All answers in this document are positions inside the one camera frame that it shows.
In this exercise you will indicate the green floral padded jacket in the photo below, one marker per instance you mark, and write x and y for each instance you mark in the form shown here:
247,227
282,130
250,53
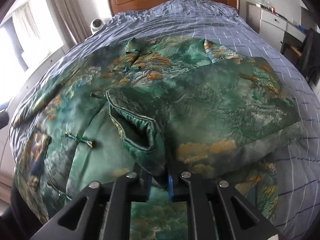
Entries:
221,114

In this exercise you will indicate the blue plaid bed duvet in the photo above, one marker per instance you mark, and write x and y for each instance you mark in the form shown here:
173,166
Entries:
297,164

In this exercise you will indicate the white round desk fan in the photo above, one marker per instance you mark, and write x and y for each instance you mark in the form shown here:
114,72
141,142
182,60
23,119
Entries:
96,25

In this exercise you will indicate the black coat on chair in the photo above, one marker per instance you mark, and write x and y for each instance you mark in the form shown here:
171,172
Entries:
309,61

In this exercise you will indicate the blue item on desk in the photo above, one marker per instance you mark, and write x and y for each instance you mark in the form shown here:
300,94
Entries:
301,28

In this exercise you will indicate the white vanity desk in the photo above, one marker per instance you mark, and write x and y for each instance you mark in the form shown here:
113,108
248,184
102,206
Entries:
275,30

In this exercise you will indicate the beige window curtain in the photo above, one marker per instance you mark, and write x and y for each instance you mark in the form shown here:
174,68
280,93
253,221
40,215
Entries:
71,21

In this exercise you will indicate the dark wooden chair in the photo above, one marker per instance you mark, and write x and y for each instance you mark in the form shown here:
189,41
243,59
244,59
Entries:
291,52

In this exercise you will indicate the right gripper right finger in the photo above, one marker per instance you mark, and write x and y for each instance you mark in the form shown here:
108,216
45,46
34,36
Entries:
216,210

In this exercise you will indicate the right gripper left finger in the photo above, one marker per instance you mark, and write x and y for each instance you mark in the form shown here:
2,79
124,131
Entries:
100,209

